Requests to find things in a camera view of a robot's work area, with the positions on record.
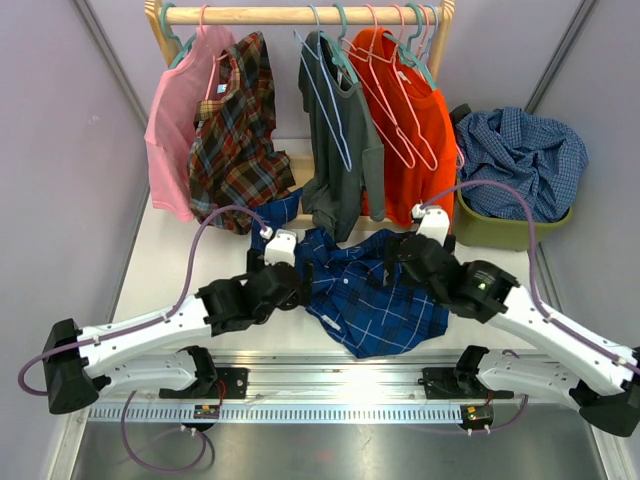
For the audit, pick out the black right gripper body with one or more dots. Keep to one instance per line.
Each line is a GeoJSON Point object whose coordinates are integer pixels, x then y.
{"type": "Point", "coordinates": [391, 258]}

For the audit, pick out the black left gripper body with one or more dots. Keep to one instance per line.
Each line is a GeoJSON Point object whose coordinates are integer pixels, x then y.
{"type": "Point", "coordinates": [301, 296]}

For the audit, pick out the blue plaid shirt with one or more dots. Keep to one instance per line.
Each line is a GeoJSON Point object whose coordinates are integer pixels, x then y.
{"type": "Point", "coordinates": [360, 302]}

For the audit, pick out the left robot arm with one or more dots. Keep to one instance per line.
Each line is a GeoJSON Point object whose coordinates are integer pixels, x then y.
{"type": "Point", "coordinates": [160, 350]}

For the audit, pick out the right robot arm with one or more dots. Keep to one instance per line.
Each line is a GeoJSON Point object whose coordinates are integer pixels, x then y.
{"type": "Point", "coordinates": [588, 373]}

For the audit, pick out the dark grey shirt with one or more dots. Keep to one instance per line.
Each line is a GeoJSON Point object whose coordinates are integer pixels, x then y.
{"type": "Point", "coordinates": [348, 153]}

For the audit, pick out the red brown plaid shirt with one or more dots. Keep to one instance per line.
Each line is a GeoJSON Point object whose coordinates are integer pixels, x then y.
{"type": "Point", "coordinates": [232, 160]}

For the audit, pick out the orange t-shirt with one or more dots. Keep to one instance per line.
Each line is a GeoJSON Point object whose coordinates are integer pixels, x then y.
{"type": "Point", "coordinates": [404, 187]}

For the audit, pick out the blue checked shirt in basket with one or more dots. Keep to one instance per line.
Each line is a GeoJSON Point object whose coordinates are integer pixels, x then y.
{"type": "Point", "coordinates": [540, 158]}

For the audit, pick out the pink shirt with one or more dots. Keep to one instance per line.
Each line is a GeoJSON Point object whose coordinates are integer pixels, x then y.
{"type": "Point", "coordinates": [170, 131]}

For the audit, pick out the teal hanger with orange shirt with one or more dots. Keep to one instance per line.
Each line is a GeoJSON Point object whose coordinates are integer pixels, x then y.
{"type": "Point", "coordinates": [414, 53]}

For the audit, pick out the pink hanger with plaid shirt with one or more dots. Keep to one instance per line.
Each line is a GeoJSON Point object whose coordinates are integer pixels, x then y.
{"type": "Point", "coordinates": [215, 38]}

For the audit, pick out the blue hanger at rack end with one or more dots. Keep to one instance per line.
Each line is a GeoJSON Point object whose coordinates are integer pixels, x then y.
{"type": "Point", "coordinates": [434, 31]}

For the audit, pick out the pink hanger at rack end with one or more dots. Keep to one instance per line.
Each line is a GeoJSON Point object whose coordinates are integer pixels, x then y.
{"type": "Point", "coordinates": [428, 27]}

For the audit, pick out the teal hanger with pink shirt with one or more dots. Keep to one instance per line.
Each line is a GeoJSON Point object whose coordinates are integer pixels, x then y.
{"type": "Point", "coordinates": [178, 49]}

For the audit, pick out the green laundry basket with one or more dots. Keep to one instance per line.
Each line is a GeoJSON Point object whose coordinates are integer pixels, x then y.
{"type": "Point", "coordinates": [473, 229]}

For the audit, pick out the wooden clothes rack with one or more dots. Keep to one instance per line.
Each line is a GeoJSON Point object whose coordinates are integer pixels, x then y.
{"type": "Point", "coordinates": [340, 25]}

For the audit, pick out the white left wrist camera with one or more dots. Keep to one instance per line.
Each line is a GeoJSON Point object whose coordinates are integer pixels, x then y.
{"type": "Point", "coordinates": [280, 246]}

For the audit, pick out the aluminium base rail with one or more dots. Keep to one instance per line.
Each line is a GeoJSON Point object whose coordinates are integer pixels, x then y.
{"type": "Point", "coordinates": [320, 389]}

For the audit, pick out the pink empty wire hanger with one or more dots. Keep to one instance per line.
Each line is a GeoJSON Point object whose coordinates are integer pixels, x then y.
{"type": "Point", "coordinates": [431, 165]}
{"type": "Point", "coordinates": [385, 122]}

